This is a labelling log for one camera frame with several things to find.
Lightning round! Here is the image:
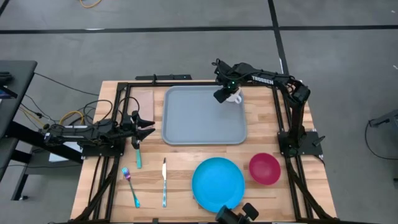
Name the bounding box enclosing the white sheet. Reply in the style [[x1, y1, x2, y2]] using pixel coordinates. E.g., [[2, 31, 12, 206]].
[[48, 124, 88, 163]]

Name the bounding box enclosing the magenta bowl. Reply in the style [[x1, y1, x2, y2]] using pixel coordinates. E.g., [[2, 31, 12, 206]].
[[248, 152, 282, 186]]

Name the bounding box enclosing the black cable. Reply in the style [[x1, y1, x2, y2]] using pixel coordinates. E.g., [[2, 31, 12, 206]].
[[33, 72, 100, 96], [81, 96, 141, 126]]

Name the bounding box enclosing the blue plate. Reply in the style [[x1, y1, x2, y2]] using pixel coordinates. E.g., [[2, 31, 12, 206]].
[[191, 157, 246, 214]]

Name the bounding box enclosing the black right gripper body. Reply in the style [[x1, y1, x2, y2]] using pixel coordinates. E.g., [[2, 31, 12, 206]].
[[213, 79, 242, 105]]

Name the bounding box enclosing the black desk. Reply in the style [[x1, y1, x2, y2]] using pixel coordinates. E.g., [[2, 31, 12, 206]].
[[0, 60, 83, 202]]

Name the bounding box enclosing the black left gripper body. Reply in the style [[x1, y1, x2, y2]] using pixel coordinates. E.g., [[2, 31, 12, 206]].
[[119, 110, 141, 151]]

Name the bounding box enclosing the iridescent handled knife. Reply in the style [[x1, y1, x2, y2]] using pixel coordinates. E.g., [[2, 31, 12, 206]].
[[161, 157, 168, 208]]

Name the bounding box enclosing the white mug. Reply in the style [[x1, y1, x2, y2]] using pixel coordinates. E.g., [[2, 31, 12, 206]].
[[225, 88, 243, 105]]

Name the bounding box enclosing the yellow cable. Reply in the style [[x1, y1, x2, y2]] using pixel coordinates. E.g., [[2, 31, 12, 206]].
[[58, 110, 85, 126], [78, 0, 103, 9]]

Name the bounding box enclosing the black bar device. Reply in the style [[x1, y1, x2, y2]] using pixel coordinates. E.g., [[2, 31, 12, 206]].
[[134, 73, 193, 82]]

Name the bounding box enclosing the black aluminium frame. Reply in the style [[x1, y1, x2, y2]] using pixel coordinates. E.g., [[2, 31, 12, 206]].
[[70, 80, 338, 224]]

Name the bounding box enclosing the iridescent fork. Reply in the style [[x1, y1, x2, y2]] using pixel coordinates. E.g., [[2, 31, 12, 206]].
[[121, 167, 141, 209]]

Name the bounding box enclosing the pink cloth napkin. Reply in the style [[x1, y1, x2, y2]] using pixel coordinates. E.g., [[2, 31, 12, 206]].
[[127, 90, 155, 124]]

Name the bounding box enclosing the grey plastic tray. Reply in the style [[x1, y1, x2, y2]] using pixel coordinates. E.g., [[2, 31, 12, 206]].
[[160, 85, 248, 146]]

